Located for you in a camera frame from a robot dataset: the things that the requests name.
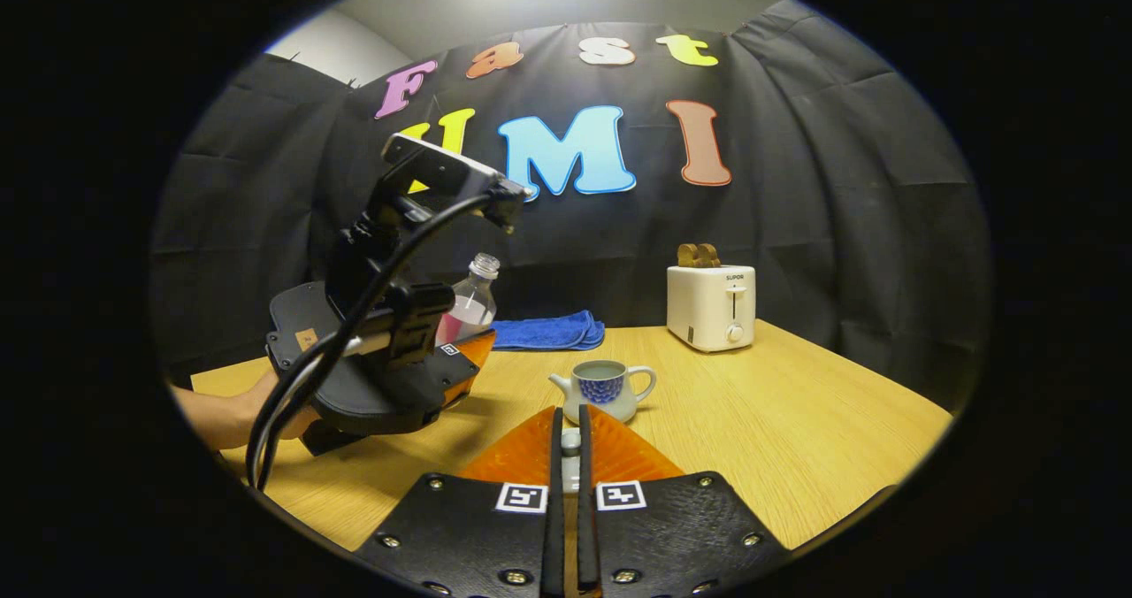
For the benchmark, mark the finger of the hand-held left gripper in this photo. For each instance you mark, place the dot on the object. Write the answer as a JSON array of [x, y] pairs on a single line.
[[473, 350]]

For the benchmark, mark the black backdrop cloth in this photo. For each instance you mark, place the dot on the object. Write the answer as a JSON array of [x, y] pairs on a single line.
[[840, 226]]

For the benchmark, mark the toast slice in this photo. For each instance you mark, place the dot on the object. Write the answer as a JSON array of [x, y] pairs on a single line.
[[710, 256], [687, 256]]

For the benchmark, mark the white toaster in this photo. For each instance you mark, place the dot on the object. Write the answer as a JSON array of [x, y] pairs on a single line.
[[707, 310]]

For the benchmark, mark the white blue-patterned teacup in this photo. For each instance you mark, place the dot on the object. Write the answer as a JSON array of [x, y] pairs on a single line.
[[606, 393]]

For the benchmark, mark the blue folded towel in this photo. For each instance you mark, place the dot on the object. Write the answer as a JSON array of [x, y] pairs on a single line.
[[548, 333]]

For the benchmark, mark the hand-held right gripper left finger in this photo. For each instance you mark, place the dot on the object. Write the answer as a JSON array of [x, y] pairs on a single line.
[[482, 527]]

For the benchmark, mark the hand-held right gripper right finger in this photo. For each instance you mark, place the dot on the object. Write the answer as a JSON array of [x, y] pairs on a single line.
[[672, 527]]

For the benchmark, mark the white teacup lid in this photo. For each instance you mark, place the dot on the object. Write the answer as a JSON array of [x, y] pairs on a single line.
[[570, 444]]

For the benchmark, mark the clear plastic water bottle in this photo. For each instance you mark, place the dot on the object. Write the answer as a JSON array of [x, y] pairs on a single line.
[[473, 302]]

